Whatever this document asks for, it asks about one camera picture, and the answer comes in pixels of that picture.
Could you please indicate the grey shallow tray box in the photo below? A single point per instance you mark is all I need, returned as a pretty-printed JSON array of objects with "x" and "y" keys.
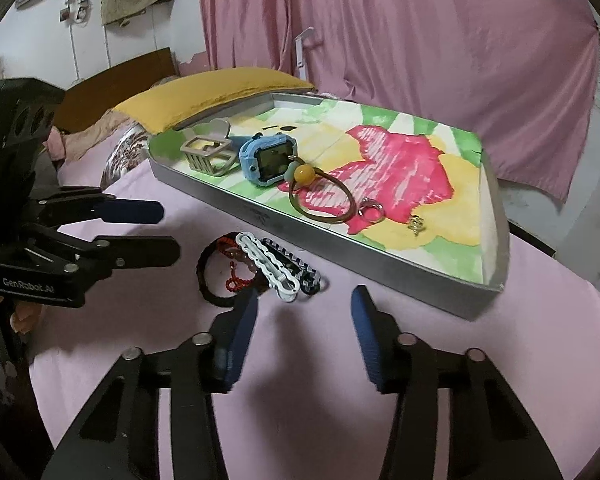
[{"x": 380, "y": 280}]

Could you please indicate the wooden headboard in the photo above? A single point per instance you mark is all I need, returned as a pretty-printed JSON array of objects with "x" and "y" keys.
[{"x": 110, "y": 85}]

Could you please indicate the colourful painted paper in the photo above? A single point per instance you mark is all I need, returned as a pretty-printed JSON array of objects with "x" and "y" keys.
[{"x": 405, "y": 170}]

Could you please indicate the beige claw hair clip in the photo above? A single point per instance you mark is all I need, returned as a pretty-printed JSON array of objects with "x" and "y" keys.
[{"x": 219, "y": 129}]

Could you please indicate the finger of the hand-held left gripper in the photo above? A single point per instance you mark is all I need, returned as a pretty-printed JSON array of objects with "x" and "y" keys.
[
  {"x": 145, "y": 252},
  {"x": 135, "y": 212}
]

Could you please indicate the pink curtain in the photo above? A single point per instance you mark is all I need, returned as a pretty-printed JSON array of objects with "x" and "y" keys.
[{"x": 430, "y": 35}]

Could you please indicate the person's left hand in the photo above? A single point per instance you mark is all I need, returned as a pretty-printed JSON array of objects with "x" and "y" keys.
[{"x": 27, "y": 317}]

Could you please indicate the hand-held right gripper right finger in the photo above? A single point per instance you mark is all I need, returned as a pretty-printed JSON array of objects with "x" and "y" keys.
[{"x": 367, "y": 340}]

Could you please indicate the pink blanket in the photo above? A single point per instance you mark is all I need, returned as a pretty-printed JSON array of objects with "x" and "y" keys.
[{"x": 305, "y": 420}]

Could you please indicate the beige crumpled blanket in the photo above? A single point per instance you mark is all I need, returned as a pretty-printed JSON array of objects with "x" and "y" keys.
[{"x": 95, "y": 135}]

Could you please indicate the pink bed sheet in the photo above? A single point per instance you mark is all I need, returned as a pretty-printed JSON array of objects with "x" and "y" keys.
[{"x": 80, "y": 172}]

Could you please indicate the blue digital wristwatch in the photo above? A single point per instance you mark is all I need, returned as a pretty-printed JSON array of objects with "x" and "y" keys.
[{"x": 270, "y": 160}]

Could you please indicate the black checkered hair clip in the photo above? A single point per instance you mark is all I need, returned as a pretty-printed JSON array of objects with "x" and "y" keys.
[{"x": 305, "y": 272}]

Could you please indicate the floral satin pillow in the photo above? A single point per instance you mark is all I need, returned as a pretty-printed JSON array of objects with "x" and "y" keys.
[{"x": 125, "y": 155}]

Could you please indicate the small silver earring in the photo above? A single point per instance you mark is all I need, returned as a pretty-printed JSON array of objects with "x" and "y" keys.
[{"x": 416, "y": 224}]

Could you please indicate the yellow pillow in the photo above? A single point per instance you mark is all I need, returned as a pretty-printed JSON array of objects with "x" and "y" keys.
[{"x": 205, "y": 90}]

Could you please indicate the white wavy hair clip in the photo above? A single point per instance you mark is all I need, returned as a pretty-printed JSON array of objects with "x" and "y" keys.
[{"x": 260, "y": 260}]

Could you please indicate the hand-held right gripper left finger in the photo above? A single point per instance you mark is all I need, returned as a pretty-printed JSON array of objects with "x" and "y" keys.
[{"x": 240, "y": 330}]

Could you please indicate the white wall power strip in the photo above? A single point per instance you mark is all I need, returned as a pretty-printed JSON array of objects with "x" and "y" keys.
[{"x": 75, "y": 10}]

